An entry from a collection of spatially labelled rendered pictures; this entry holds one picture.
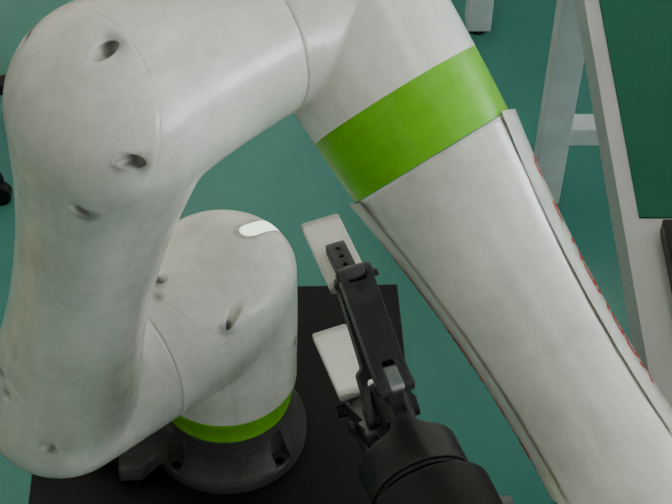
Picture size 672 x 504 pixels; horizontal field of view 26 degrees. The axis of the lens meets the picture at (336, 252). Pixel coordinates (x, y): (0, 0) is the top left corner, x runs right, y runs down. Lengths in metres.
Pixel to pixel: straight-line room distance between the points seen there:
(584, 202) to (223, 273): 1.59
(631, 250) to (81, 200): 0.95
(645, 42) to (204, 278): 0.88
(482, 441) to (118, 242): 1.56
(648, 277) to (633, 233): 0.06
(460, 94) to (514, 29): 2.17
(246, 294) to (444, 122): 0.37
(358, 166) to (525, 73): 2.08
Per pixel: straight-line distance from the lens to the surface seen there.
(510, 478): 2.35
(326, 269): 1.07
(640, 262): 1.66
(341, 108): 0.87
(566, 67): 2.45
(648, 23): 1.94
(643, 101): 1.83
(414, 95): 0.86
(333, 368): 1.18
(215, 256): 1.20
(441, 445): 1.02
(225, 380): 1.22
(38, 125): 0.80
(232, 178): 2.73
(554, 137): 2.56
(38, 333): 1.01
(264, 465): 1.34
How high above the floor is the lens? 2.00
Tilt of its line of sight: 50 degrees down
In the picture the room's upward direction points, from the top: straight up
